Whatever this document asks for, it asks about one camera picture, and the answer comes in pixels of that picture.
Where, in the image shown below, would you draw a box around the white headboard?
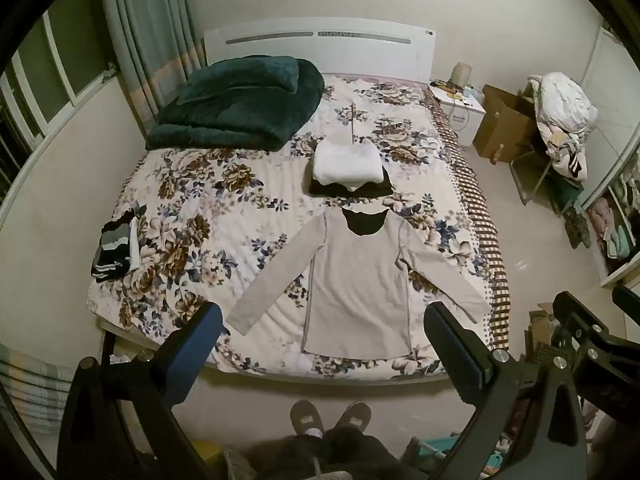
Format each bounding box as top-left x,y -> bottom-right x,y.
203,30 -> 438,83

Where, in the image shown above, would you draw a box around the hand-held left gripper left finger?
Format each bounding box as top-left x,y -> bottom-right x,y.
57,302 -> 225,480

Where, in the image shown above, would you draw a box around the beige long-sleeve shirt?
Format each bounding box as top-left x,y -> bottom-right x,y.
226,200 -> 492,360

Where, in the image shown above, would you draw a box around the black folded garment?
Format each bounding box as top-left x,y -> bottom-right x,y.
307,166 -> 396,199

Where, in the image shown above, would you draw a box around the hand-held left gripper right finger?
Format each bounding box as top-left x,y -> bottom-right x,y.
422,302 -> 589,480

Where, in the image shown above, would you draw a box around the small white folded garment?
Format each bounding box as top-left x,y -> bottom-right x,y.
128,217 -> 141,272

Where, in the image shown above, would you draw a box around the person's dark trouser legs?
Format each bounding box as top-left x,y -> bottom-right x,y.
247,429 -> 432,480

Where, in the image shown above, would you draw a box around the brown cardboard box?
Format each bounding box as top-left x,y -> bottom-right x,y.
472,84 -> 539,164

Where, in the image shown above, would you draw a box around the white wardrobe shelf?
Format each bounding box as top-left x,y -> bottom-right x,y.
580,20 -> 640,288

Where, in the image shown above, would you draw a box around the white crumpled duvet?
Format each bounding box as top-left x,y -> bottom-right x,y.
526,72 -> 599,135

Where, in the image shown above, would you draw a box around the window with white frame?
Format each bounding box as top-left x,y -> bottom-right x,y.
0,8 -> 117,186

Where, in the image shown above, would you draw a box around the striped cloth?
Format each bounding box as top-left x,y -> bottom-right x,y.
0,344 -> 77,437

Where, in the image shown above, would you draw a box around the teal plastic basket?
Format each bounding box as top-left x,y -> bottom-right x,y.
409,434 -> 472,472

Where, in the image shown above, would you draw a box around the pale green curtain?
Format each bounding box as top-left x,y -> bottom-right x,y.
98,0 -> 207,120

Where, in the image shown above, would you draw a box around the white nightstand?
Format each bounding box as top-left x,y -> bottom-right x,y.
428,83 -> 488,148

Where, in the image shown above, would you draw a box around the folding chair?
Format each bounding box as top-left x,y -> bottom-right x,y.
509,85 -> 586,217

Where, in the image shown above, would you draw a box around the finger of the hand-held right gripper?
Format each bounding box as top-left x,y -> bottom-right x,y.
552,290 -> 617,367
612,285 -> 640,313

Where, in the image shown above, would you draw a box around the striped folded garment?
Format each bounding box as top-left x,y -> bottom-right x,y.
90,203 -> 147,279

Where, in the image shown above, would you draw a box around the dark green folded blanket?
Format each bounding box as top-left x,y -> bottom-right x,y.
145,57 -> 326,152

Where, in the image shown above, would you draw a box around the yellow object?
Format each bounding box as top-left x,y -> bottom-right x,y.
191,440 -> 224,480

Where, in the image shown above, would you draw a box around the dark green pillow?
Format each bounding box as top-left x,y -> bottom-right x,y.
176,57 -> 303,107

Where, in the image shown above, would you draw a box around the pile of patterned clothes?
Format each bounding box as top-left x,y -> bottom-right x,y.
538,125 -> 590,181

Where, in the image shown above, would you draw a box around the person's grey slipper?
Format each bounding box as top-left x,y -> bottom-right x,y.
290,400 -> 327,437
332,402 -> 373,434

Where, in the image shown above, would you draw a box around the bed with floral sheet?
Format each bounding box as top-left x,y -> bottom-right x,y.
86,73 -> 511,383

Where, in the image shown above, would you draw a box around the small cardboard box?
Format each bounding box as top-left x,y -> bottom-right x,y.
524,301 -> 563,361

